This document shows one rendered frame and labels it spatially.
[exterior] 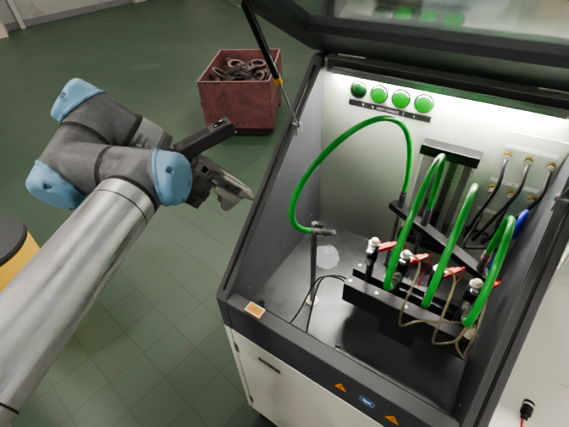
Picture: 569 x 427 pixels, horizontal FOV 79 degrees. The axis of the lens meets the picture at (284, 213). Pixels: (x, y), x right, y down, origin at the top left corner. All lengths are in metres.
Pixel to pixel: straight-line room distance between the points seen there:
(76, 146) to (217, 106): 2.95
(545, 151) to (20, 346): 0.99
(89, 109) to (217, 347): 1.62
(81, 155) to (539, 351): 0.95
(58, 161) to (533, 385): 1.00
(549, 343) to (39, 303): 0.91
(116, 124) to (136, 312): 1.79
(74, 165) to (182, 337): 1.66
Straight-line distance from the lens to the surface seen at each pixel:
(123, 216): 0.44
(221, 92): 3.40
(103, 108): 0.61
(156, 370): 2.07
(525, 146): 0.99
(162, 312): 2.24
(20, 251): 2.07
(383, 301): 0.98
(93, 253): 0.41
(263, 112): 3.40
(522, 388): 0.98
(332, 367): 0.91
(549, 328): 0.94
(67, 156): 0.56
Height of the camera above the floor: 1.78
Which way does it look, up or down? 43 degrees down
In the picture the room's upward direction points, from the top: 3 degrees counter-clockwise
